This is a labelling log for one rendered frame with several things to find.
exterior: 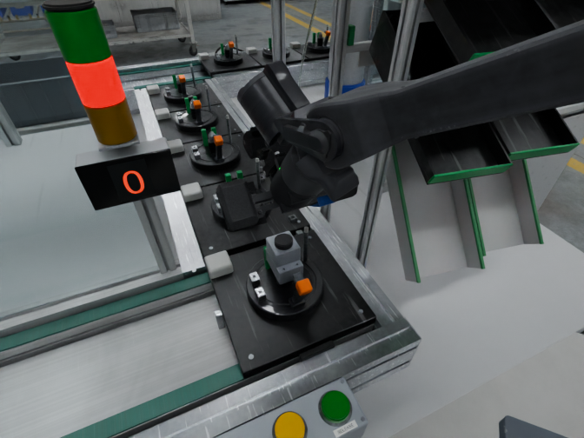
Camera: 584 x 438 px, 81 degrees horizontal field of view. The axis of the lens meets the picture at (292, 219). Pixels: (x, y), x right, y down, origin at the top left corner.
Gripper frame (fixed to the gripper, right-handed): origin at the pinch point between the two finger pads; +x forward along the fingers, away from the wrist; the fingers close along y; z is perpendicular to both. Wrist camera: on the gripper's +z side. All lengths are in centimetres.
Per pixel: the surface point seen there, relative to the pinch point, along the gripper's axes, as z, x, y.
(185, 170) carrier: 24, 44, 9
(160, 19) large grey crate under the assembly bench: 374, 388, -42
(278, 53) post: 76, 74, -44
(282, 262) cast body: -8.3, 6.4, 1.3
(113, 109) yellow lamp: 15.5, -5.4, 18.2
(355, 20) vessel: 61, 40, -58
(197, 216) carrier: 8.1, 31.6, 10.2
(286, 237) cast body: -4.9, 5.5, -0.5
